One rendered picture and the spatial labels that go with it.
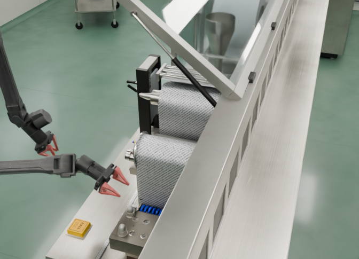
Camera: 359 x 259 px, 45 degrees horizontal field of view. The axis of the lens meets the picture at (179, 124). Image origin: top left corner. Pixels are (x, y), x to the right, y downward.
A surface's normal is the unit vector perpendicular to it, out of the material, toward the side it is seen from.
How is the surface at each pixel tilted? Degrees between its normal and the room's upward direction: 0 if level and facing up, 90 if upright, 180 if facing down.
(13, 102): 79
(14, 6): 90
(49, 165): 41
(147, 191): 90
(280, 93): 0
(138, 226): 0
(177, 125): 92
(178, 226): 0
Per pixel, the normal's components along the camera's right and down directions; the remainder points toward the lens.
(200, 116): -0.32, 0.56
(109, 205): 0.00, -0.83
